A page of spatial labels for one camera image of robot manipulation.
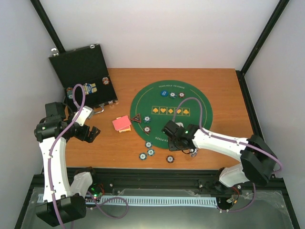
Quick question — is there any triangular all in marker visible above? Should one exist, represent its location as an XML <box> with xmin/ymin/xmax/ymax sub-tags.
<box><xmin>131</xmin><ymin>114</ymin><xmax>142</xmax><ymax>123</ymax></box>

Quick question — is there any black poker chip case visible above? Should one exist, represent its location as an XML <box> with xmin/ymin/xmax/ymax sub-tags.
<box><xmin>49</xmin><ymin>44</ymin><xmax>118</xmax><ymax>112</ymax></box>

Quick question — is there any boxed card deck in case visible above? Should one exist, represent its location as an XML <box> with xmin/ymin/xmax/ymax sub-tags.
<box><xmin>83</xmin><ymin>83</ymin><xmax>97</xmax><ymax>95</ymax></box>

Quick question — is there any orange chip stack in case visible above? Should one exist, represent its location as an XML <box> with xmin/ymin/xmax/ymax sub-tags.
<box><xmin>102</xmin><ymin>77</ymin><xmax>110</xmax><ymax>85</ymax></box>

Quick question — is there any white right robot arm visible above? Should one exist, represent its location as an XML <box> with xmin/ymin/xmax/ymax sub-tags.
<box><xmin>162</xmin><ymin>121</ymin><xmax>282</xmax><ymax>192</ymax></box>

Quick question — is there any blue white chip stack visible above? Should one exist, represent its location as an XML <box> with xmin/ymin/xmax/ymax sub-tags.
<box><xmin>189</xmin><ymin>148</ymin><xmax>198</xmax><ymax>157</ymax></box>

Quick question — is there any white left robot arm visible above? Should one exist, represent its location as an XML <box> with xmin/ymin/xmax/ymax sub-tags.
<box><xmin>34</xmin><ymin>102</ymin><xmax>100</xmax><ymax>227</ymax></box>

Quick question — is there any blue small blind button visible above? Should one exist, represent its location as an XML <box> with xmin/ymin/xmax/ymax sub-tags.
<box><xmin>160</xmin><ymin>90</ymin><xmax>169</xmax><ymax>97</ymax></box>

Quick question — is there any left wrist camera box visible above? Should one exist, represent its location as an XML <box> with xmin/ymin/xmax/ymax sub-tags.
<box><xmin>72</xmin><ymin>106</ymin><xmax>94</xmax><ymax>126</ymax></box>

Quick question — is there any white slotted cable duct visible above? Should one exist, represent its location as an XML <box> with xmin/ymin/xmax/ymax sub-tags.
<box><xmin>38</xmin><ymin>193</ymin><xmax>219</xmax><ymax>206</ymax></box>

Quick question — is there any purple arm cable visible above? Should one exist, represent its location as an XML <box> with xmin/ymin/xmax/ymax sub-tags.
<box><xmin>172</xmin><ymin>97</ymin><xmax>283</xmax><ymax>214</ymax></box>
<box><xmin>47</xmin><ymin>83</ymin><xmax>129</xmax><ymax>229</ymax></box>

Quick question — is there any pink-backed card deck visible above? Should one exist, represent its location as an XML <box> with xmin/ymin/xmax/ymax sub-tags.
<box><xmin>112</xmin><ymin>115</ymin><xmax>131</xmax><ymax>131</ymax></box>

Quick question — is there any green blue chip stack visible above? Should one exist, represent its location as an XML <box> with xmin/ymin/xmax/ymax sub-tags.
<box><xmin>139</xmin><ymin>153</ymin><xmax>147</xmax><ymax>160</ymax></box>

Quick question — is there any gold card box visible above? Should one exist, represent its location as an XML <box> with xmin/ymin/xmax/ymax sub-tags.
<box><xmin>116</xmin><ymin>115</ymin><xmax>131</xmax><ymax>133</ymax></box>

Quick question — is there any green round poker mat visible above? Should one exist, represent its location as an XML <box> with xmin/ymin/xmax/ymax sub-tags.
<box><xmin>130</xmin><ymin>80</ymin><xmax>213</xmax><ymax>149</ymax></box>

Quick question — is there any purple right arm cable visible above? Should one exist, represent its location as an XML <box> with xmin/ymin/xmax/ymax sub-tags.
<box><xmin>172</xmin><ymin>97</ymin><xmax>283</xmax><ymax>214</ymax></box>

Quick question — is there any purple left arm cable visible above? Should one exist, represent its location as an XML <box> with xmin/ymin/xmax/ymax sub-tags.
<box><xmin>47</xmin><ymin>83</ymin><xmax>129</xmax><ymax>229</ymax></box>

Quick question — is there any chip stack in case left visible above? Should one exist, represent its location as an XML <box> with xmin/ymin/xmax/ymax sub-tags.
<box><xmin>66</xmin><ymin>87</ymin><xmax>73</xmax><ymax>99</ymax></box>

